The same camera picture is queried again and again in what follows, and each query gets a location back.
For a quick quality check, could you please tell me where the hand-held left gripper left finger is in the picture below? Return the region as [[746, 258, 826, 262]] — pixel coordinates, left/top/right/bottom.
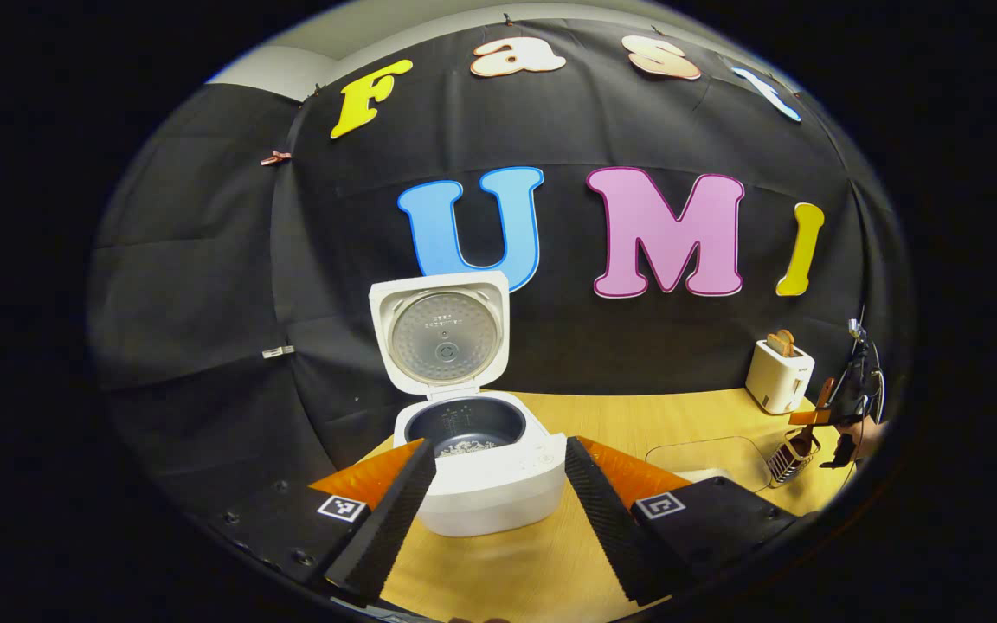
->
[[204, 439, 437, 607]]

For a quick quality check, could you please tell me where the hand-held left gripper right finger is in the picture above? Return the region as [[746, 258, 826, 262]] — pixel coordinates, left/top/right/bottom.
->
[[563, 436, 804, 607]]

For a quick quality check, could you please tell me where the brown wooden spoon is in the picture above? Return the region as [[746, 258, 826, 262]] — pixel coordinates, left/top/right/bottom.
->
[[797, 376, 837, 459]]

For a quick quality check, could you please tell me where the clear wire chopstick holder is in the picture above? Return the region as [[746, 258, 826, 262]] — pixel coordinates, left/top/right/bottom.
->
[[767, 430, 821, 487]]

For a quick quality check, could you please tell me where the white rice cooker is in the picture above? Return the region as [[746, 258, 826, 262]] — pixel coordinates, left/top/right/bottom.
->
[[369, 271, 569, 537]]

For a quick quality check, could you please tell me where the white toaster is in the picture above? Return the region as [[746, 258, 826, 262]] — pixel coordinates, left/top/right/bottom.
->
[[745, 339, 815, 414]]

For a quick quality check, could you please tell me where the black backdrop cloth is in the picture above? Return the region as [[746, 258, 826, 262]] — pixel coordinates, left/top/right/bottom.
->
[[87, 17, 910, 520]]

